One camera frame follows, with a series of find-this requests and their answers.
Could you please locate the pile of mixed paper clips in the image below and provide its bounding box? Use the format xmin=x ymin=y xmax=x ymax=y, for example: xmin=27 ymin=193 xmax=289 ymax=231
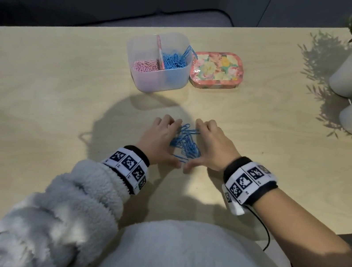
xmin=166 ymin=121 xmax=206 ymax=166

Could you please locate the person's left hand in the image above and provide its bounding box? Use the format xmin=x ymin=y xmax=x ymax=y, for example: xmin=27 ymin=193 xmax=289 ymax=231
xmin=133 ymin=110 xmax=190 ymax=170

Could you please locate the person's right forearm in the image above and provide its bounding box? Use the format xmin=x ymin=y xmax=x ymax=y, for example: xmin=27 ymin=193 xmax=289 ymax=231
xmin=243 ymin=185 xmax=352 ymax=267

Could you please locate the left marker wristband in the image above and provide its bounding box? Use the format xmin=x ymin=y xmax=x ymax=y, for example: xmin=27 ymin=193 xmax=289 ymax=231
xmin=97 ymin=141 xmax=154 ymax=198

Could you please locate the floral tin lid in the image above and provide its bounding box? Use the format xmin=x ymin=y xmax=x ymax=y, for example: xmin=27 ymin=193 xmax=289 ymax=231
xmin=187 ymin=47 xmax=247 ymax=96

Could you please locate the person's right hand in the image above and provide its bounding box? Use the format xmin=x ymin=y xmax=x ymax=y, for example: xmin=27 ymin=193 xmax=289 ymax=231
xmin=182 ymin=117 xmax=247 ymax=183

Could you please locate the clear plastic divided box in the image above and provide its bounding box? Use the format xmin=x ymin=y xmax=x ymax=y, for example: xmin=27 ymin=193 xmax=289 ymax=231
xmin=119 ymin=24 xmax=198 ymax=100

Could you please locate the right marker wristband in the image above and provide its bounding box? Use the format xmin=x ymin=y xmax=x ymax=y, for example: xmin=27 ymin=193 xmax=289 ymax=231
xmin=218 ymin=153 xmax=283 ymax=212

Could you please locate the marker wristband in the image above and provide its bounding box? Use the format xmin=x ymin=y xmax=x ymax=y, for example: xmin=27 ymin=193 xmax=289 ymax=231
xmin=218 ymin=153 xmax=283 ymax=212
xmin=97 ymin=141 xmax=154 ymax=198

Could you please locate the heap of blue paper clips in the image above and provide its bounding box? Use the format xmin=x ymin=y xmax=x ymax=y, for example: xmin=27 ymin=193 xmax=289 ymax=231
xmin=160 ymin=41 xmax=200 ymax=75

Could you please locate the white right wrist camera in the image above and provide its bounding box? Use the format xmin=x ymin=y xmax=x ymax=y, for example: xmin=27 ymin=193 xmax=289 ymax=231
xmin=218 ymin=185 xmax=249 ymax=217

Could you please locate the black right camera cable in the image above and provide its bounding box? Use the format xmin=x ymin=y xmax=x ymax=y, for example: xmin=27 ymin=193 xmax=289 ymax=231
xmin=236 ymin=205 xmax=310 ymax=267

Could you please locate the person's left forearm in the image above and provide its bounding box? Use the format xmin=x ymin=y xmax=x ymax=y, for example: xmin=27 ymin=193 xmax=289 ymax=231
xmin=0 ymin=144 xmax=132 ymax=267

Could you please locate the heap of pink paper clips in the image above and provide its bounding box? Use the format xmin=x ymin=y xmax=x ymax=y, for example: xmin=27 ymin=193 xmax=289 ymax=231
xmin=132 ymin=57 xmax=160 ymax=76

